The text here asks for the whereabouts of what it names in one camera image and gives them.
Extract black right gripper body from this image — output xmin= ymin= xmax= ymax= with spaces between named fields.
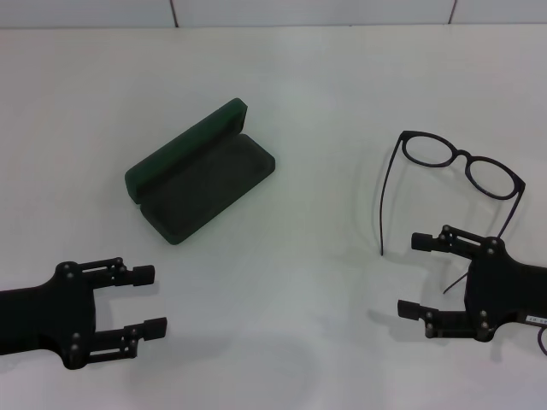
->
xmin=465 ymin=237 xmax=547 ymax=343

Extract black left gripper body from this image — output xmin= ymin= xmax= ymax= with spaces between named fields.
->
xmin=0 ymin=260 xmax=98 ymax=371

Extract black glasses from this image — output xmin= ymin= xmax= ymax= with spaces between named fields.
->
xmin=379 ymin=130 xmax=528 ymax=296

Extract green glasses case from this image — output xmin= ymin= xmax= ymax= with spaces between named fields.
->
xmin=124 ymin=97 xmax=277 ymax=247

